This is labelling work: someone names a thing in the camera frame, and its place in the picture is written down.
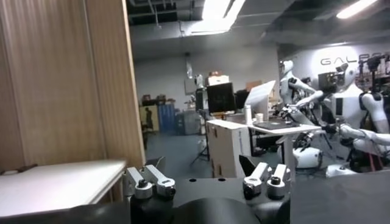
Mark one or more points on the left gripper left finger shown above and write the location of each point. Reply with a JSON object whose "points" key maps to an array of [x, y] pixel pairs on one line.
{"points": [[137, 178]]}

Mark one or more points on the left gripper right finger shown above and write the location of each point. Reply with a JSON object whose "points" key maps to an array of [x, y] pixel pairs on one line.
{"points": [[259, 175]]}

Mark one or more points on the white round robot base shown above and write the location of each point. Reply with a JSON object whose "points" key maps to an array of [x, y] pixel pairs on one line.
{"points": [[307, 157]]}

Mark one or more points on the tall white cardboard box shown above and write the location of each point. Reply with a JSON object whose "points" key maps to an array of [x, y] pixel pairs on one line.
{"points": [[227, 146]]}

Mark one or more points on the white standing desk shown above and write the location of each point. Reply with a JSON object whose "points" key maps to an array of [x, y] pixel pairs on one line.
{"points": [[286, 131]]}

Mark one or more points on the grey closed laptop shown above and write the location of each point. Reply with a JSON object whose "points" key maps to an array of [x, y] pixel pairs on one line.
{"points": [[274, 124]]}

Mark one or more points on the white cup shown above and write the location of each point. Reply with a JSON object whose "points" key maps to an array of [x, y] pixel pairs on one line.
{"points": [[259, 118]]}

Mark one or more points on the beige cabinet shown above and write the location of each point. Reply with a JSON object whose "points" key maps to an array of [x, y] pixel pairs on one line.
{"points": [[149, 118]]}

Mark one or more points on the white bottle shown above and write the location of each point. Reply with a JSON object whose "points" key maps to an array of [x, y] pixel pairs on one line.
{"points": [[248, 114]]}

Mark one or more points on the black tripod stand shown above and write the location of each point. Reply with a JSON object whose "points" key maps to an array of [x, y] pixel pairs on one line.
{"points": [[202, 146]]}

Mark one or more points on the blue cabinet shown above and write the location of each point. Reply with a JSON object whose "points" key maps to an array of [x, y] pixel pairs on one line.
{"points": [[166, 117]]}

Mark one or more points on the grey storage bin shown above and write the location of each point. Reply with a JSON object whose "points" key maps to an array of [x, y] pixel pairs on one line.
{"points": [[189, 121]]}

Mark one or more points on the white curved monitor back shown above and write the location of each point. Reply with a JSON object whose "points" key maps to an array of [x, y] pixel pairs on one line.
{"points": [[259, 97]]}

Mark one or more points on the black table cloth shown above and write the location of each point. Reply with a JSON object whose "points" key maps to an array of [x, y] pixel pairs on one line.
{"points": [[335, 198]]}

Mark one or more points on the white rectangular table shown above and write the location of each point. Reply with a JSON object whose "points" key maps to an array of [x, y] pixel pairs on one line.
{"points": [[55, 185]]}

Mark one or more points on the black monitor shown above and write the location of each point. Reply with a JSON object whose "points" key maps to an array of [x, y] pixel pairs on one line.
{"points": [[221, 97]]}

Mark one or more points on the white humanoid robot slim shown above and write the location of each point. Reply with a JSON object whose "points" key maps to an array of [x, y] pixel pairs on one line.
{"points": [[289, 85]]}

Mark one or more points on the white humanoid robot dark shoulders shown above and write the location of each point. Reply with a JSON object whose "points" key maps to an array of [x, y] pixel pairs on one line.
{"points": [[347, 106]]}

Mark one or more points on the wooden partition panel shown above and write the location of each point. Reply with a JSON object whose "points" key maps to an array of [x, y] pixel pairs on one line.
{"points": [[61, 76]]}

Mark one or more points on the ceiling light panel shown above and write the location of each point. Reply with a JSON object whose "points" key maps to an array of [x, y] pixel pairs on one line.
{"points": [[216, 15], [355, 8]]}

